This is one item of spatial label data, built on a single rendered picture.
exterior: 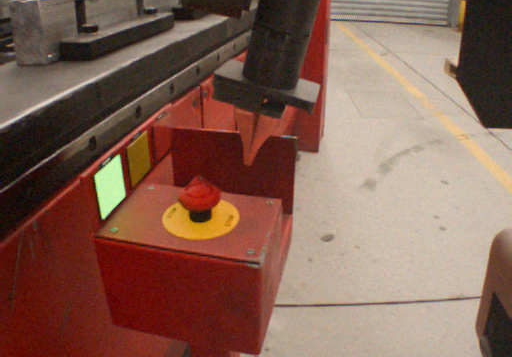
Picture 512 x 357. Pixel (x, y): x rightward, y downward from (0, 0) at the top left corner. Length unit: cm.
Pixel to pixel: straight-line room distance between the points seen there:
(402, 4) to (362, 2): 70
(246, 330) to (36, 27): 49
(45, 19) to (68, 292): 37
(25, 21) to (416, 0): 761
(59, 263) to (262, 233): 25
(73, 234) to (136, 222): 15
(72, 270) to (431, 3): 785
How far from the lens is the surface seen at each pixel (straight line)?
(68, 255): 56
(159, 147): 52
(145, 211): 44
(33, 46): 68
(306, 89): 46
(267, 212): 43
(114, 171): 43
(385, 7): 790
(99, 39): 68
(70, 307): 59
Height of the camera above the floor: 101
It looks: 26 degrees down
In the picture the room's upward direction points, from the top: straight up
